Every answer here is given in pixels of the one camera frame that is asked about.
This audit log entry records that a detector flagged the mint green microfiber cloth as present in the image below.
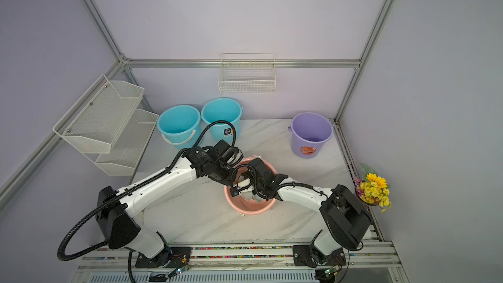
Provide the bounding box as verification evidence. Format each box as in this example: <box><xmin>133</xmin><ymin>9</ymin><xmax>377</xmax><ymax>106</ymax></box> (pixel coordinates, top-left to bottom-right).
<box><xmin>238</xmin><ymin>174</ymin><xmax>261</xmax><ymax>203</ymax></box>

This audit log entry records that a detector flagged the pink plastic bucket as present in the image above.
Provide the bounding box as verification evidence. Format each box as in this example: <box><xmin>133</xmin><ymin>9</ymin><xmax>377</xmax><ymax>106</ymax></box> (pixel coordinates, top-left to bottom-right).
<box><xmin>224</xmin><ymin>155</ymin><xmax>278</xmax><ymax>216</ymax></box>

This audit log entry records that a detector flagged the teal plastic bucket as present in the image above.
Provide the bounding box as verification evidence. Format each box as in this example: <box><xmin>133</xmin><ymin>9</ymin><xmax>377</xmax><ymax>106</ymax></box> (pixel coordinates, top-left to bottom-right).
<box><xmin>157</xmin><ymin>105</ymin><xmax>201</xmax><ymax>149</ymax></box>
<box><xmin>201</xmin><ymin>98</ymin><xmax>243</xmax><ymax>143</ymax></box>

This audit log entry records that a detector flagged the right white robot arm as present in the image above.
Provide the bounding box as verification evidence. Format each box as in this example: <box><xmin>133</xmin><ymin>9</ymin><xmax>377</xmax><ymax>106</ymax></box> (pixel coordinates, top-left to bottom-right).
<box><xmin>248</xmin><ymin>158</ymin><xmax>372</xmax><ymax>256</ymax></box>

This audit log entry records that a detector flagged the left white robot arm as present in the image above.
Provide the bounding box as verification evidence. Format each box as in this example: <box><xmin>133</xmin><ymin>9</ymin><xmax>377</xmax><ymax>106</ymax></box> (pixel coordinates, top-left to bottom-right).
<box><xmin>96</xmin><ymin>140</ymin><xmax>242</xmax><ymax>259</ymax></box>

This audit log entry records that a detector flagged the purple plastic bucket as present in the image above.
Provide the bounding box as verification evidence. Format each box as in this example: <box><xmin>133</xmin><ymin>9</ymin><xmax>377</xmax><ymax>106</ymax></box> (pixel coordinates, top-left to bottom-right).
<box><xmin>289</xmin><ymin>112</ymin><xmax>334</xmax><ymax>159</ymax></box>

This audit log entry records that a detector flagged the yellow artificial flower bouquet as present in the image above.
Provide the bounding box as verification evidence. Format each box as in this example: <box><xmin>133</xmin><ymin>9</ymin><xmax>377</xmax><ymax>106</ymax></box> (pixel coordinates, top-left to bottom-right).
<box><xmin>353</xmin><ymin>163</ymin><xmax>392</xmax><ymax>213</ymax></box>

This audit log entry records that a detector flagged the white mesh two-tier shelf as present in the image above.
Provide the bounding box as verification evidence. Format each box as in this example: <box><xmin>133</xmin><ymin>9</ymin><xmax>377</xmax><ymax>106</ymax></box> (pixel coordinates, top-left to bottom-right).
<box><xmin>53</xmin><ymin>75</ymin><xmax>158</xmax><ymax>176</ymax></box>

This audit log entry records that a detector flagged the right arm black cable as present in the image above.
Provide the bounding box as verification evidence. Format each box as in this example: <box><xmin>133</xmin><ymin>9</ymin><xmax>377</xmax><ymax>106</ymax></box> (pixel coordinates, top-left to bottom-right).
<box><xmin>229</xmin><ymin>164</ymin><xmax>364</xmax><ymax>252</ymax></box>

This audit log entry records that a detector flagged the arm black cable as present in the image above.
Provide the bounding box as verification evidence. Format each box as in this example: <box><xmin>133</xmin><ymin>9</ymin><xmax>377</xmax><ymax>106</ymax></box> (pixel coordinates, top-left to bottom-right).
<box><xmin>56</xmin><ymin>120</ymin><xmax>237</xmax><ymax>283</ymax></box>
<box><xmin>229</xmin><ymin>164</ymin><xmax>364</xmax><ymax>252</ymax></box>

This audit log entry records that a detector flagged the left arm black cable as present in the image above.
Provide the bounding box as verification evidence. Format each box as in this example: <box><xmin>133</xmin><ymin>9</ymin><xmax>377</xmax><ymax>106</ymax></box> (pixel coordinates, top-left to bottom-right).
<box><xmin>56</xmin><ymin>120</ymin><xmax>237</xmax><ymax>283</ymax></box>

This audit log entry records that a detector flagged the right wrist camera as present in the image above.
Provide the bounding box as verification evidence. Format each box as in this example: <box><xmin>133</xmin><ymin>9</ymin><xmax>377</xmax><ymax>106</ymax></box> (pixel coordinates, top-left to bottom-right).
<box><xmin>230</xmin><ymin>176</ymin><xmax>252</xmax><ymax>197</ymax></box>

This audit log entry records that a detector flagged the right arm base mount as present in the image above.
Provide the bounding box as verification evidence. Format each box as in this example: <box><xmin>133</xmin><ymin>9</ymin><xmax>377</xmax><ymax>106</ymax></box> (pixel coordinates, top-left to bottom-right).
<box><xmin>292</xmin><ymin>230</ymin><xmax>347</xmax><ymax>268</ymax></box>

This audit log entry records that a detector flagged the white wire wall basket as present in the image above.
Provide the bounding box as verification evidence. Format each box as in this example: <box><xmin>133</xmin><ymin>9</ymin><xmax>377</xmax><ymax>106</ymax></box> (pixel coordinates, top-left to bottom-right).
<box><xmin>217</xmin><ymin>53</ymin><xmax>276</xmax><ymax>95</ymax></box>

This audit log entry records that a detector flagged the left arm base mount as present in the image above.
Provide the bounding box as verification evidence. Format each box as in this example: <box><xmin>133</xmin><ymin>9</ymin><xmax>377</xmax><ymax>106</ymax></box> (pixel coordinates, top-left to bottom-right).
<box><xmin>135</xmin><ymin>246</ymin><xmax>193</xmax><ymax>269</ymax></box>

